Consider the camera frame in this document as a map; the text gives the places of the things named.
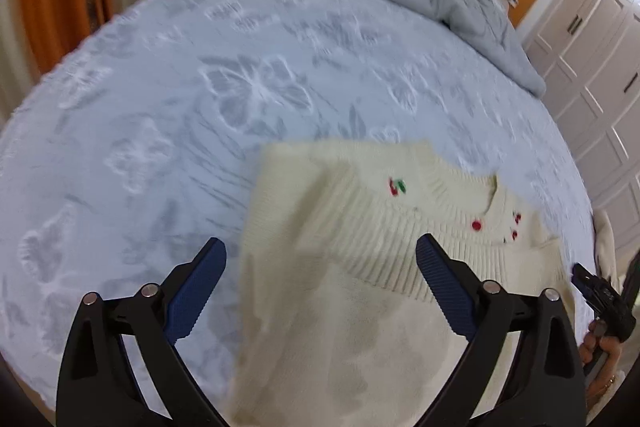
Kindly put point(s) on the person's right hand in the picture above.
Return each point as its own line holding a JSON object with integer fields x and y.
{"x": 600, "y": 352}

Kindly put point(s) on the light blue butterfly blanket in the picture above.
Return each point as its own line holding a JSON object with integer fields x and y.
{"x": 175, "y": 117}

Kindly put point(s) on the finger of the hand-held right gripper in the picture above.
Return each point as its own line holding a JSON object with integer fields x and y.
{"x": 587, "y": 283}

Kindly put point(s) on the white panelled wardrobe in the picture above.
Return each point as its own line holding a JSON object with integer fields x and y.
{"x": 590, "y": 72}

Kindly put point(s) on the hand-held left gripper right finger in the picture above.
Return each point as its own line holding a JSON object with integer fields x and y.
{"x": 445, "y": 287}

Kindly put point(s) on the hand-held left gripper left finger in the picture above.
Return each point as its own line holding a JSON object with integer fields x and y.
{"x": 197, "y": 279}

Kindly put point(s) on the cream knitted cherry sweater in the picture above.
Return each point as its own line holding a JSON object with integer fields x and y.
{"x": 350, "y": 317}

